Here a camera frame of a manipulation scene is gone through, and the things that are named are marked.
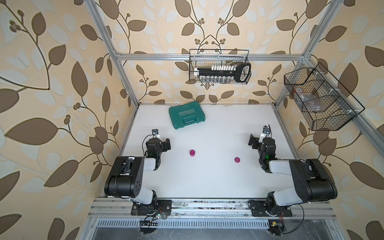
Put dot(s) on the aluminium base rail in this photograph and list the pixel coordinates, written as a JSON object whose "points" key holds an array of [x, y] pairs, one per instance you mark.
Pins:
{"points": [[202, 214]]}

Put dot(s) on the green plastic tool case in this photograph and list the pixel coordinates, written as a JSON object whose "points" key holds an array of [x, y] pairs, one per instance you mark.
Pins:
{"points": [[187, 114]]}

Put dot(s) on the black socket holder set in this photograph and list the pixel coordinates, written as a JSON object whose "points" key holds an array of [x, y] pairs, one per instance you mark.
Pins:
{"points": [[238, 73]]}

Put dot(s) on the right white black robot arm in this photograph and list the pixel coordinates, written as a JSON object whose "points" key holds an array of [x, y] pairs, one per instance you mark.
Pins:
{"points": [[311, 182]]}

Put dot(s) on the plastic bag in basket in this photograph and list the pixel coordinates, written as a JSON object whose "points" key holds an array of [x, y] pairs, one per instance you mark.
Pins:
{"points": [[307, 101]]}

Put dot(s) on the back black wire basket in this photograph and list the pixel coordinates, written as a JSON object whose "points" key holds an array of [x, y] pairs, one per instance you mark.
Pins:
{"points": [[205, 58]]}

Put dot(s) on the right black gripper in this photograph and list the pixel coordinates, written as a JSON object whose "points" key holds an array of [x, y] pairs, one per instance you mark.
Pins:
{"points": [[267, 141]]}

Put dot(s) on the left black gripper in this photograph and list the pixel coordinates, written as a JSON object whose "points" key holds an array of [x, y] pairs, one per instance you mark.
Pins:
{"points": [[152, 141]]}

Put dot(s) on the black wire basket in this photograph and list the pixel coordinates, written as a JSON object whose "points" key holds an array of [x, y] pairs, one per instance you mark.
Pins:
{"points": [[205, 58], [339, 105]]}

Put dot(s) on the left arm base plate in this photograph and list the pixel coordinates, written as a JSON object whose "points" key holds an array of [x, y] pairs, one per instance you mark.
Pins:
{"points": [[156, 208]]}

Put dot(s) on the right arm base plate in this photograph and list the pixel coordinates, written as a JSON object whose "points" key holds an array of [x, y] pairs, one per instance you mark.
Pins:
{"points": [[268, 208]]}

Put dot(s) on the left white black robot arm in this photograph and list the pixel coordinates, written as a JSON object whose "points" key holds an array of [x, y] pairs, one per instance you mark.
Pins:
{"points": [[125, 180]]}

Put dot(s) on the right black wire basket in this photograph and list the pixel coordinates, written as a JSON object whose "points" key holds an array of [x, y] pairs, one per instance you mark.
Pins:
{"points": [[339, 105]]}

